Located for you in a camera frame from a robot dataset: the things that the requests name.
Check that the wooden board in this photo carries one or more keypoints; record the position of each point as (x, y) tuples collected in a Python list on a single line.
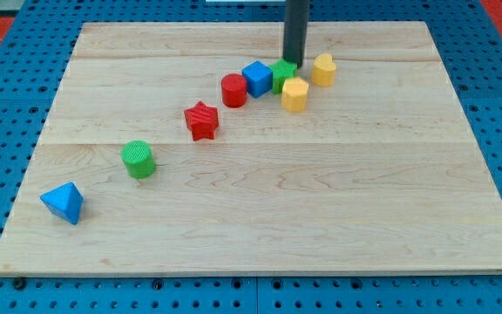
[(380, 175)]

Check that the red star block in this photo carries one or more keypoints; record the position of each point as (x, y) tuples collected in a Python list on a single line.
[(202, 121)]

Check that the red cylinder block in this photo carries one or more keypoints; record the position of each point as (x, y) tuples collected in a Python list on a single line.
[(234, 90)]

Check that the yellow hexagon block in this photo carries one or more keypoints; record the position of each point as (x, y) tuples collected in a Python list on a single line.
[(294, 94)]

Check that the blue cube block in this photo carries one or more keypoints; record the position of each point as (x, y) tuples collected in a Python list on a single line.
[(259, 78)]

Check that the green star block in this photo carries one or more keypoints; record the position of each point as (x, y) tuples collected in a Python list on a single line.
[(281, 70)]

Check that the yellow heart block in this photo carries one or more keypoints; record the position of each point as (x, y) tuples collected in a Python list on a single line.
[(324, 70)]

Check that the green cylinder block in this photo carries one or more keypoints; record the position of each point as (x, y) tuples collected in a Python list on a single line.
[(138, 160)]

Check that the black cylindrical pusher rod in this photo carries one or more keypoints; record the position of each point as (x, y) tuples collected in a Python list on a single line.
[(295, 31)]

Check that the blue triangle block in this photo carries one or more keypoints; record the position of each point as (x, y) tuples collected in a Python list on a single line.
[(64, 202)]

